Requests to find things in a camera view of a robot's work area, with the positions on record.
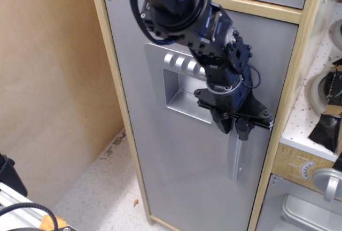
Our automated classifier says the wooden toy kitchen cabinet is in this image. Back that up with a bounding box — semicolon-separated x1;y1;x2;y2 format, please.
87;0;342;231

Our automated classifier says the orange tape piece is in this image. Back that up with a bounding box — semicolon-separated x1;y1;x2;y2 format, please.
39;215;68;230

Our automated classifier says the aluminium rail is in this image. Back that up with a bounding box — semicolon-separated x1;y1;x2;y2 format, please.
1;182;46;230

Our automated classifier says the black braided cable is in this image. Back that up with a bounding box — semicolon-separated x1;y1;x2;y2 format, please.
0;201;58;231

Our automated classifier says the black box at left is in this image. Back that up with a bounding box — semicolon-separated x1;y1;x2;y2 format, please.
1;155;28;197

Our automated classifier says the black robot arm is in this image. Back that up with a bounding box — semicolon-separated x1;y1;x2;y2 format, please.
130;0;273;141

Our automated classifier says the white speckled toy sink counter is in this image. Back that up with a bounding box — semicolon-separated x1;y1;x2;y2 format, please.
280;0;341;161

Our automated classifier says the grey oven knob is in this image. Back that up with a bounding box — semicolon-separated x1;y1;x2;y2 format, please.
312;168;341;203

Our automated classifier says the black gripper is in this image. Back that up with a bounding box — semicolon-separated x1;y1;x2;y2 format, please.
194;89;273;141

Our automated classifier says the grey oven door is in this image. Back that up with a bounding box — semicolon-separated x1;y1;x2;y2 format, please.
256;174;341;231

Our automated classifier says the grey toy fridge door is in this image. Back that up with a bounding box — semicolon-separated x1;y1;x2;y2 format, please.
100;0;299;231

